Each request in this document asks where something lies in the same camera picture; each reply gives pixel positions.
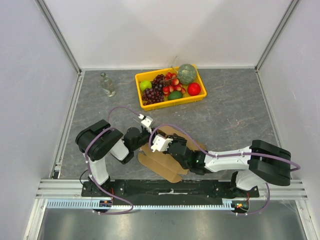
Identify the brown cardboard box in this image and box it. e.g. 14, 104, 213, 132
137, 126, 199, 183

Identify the yellow plastic tray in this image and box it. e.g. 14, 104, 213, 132
135, 63, 207, 111

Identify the green lime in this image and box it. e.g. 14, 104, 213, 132
167, 91, 183, 101

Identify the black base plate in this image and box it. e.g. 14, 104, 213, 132
81, 179, 260, 199

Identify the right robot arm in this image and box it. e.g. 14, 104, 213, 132
164, 136, 291, 197

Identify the dark purple grape bunch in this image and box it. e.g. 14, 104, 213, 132
141, 74, 165, 106

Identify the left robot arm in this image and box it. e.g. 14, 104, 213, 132
75, 119, 151, 197

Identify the clear glass bottle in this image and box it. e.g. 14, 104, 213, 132
100, 72, 116, 97

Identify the green netted melon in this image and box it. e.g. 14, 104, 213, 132
177, 63, 197, 85

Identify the red apple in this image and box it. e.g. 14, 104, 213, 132
187, 82, 201, 96

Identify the grey slotted cable duct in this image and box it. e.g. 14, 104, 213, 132
46, 199, 244, 211

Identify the green apple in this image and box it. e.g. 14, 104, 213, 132
139, 80, 153, 92

